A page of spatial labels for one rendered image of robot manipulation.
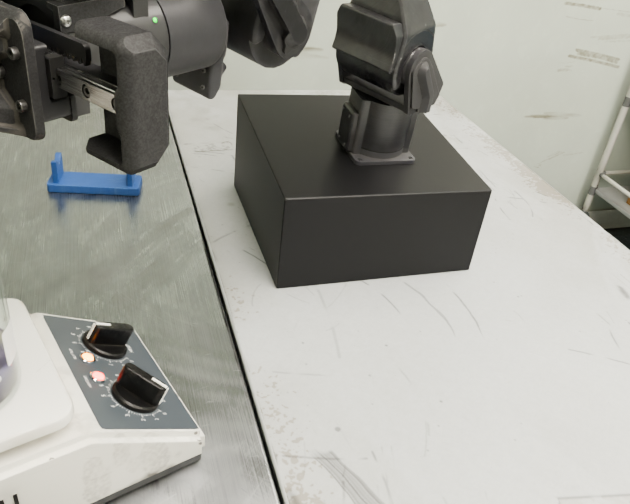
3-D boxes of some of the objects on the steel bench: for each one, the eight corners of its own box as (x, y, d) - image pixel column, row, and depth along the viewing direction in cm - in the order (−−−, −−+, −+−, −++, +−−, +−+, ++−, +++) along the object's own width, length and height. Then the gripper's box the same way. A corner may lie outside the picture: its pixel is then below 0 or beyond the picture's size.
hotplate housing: (133, 348, 52) (128, 268, 48) (207, 463, 44) (209, 379, 39) (-205, 462, 40) (-254, 370, 36) (-194, 651, 32) (-256, 561, 27)
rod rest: (142, 182, 75) (141, 154, 73) (139, 196, 72) (137, 168, 70) (54, 178, 74) (50, 149, 72) (46, 192, 71) (42, 163, 69)
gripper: (255, 134, 34) (-32, 247, 23) (42, 44, 42) (-242, 95, 31) (262, 14, 30) (-71, 79, 19) (29, -58, 39) (-295, -40, 28)
